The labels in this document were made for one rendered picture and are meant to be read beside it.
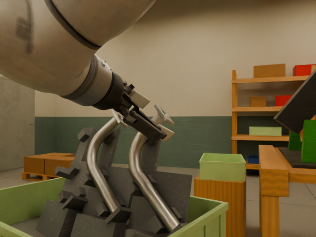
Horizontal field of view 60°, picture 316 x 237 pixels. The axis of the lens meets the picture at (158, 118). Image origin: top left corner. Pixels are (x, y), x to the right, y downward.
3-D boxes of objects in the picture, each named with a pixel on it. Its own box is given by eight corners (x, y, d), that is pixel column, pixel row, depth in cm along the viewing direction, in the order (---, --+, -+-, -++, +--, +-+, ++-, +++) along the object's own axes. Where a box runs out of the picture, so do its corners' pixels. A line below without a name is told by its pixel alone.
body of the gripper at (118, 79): (119, 83, 46) (148, 102, 54) (99, 56, 51) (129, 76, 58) (89, 114, 47) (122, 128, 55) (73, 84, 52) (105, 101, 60)
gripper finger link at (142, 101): (126, 99, 65) (124, 98, 65) (142, 109, 70) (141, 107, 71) (135, 90, 64) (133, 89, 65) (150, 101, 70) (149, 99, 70)
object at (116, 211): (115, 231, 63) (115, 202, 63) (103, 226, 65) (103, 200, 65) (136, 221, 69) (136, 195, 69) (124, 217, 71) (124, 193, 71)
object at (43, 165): (21, 179, 534) (21, 156, 534) (53, 172, 608) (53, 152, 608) (68, 185, 483) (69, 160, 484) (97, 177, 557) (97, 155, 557)
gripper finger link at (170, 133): (158, 123, 58) (160, 125, 58) (173, 131, 64) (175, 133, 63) (148, 132, 59) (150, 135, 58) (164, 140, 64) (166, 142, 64)
